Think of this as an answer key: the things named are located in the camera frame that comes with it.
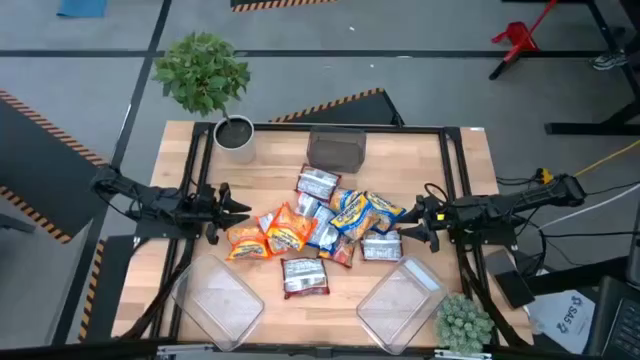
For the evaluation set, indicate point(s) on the orange Maruchan noodle pack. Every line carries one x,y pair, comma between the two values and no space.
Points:
265,219
290,230
342,252
245,243

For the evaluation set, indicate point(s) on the grey translucent plastic bin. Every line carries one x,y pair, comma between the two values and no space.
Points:
336,150

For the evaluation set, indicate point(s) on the blue Maruchan noodle pack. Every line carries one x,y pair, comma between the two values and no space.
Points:
341,197
387,212
306,204
356,216
324,230

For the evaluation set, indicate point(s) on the blue mat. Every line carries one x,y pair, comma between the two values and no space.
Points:
82,7

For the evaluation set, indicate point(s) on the red metal stand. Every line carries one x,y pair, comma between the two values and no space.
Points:
520,37

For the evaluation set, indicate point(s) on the green plant in white pot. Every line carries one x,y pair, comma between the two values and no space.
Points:
200,75

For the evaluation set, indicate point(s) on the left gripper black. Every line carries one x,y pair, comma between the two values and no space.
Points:
210,210

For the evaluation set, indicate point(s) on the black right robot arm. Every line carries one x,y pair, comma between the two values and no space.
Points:
500,205

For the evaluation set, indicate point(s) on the black mat with hazard stripes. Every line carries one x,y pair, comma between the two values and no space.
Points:
260,4
360,110
40,165
110,280

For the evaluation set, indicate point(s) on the pale green succulent plant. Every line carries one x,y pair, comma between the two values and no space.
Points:
462,325

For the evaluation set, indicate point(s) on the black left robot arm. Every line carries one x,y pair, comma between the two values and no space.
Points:
150,200

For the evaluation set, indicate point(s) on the red Maruchan noodle pack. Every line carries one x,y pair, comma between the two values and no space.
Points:
304,276
317,182
381,246

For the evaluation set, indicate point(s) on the person's shoe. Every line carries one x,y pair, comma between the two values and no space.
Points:
607,60

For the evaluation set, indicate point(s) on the black laptop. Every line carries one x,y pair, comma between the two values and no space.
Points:
620,320

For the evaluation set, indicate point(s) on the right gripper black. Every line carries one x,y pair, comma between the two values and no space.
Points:
435,217

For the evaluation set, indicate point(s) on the clear plastic bin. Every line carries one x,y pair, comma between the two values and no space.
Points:
220,300
400,305

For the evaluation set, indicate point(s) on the black desk frame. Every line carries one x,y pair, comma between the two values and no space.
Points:
575,128

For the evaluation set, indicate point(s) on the black flat box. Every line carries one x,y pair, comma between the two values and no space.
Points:
512,287

